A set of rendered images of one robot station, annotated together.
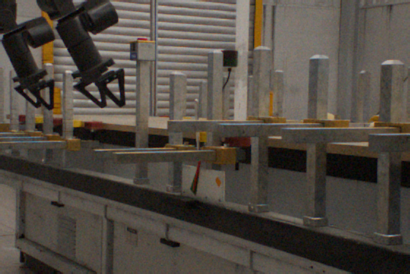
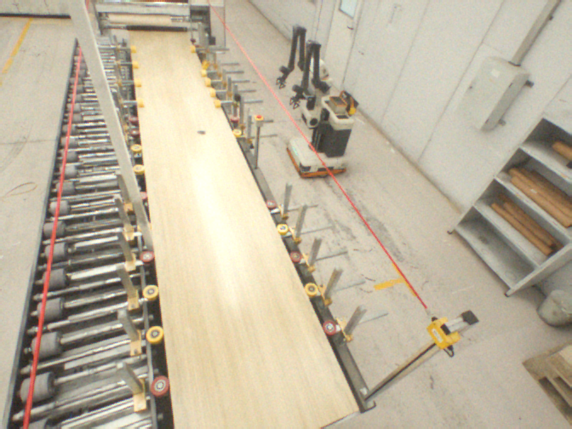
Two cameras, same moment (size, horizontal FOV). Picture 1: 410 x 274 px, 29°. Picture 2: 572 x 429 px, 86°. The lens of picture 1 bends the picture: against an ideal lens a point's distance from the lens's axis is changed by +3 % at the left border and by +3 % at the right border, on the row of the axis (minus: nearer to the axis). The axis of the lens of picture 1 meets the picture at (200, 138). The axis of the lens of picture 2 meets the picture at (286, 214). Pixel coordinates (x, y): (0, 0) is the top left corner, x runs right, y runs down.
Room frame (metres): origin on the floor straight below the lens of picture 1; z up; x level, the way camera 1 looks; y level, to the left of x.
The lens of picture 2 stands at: (5.17, 0.66, 2.52)
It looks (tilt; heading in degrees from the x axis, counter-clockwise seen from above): 46 degrees down; 182
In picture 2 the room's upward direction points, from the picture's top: 11 degrees clockwise
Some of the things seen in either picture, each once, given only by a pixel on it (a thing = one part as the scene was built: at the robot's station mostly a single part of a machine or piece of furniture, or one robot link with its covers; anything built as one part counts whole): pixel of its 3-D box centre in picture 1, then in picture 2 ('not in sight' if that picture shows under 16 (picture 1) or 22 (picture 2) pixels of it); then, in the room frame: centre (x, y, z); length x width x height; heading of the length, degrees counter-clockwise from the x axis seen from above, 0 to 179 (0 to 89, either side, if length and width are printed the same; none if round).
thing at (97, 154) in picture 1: (156, 153); (256, 136); (2.56, 0.15, 0.84); 0.43 x 0.03 x 0.04; 120
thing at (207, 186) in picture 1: (201, 184); not in sight; (2.44, -0.01, 0.75); 0.26 x 0.01 x 0.10; 30
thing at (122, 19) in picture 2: not in sight; (157, 20); (0.45, -1.83, 1.05); 1.43 x 0.12 x 0.12; 120
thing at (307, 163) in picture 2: not in sight; (317, 154); (1.64, 0.81, 0.16); 0.67 x 0.64 x 0.25; 118
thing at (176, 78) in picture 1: (175, 143); (248, 136); (2.64, 0.08, 0.87); 0.04 x 0.04 x 0.48; 30
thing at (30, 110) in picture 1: (30, 123); (311, 260); (3.93, 0.84, 0.88); 0.04 x 0.04 x 0.48; 30
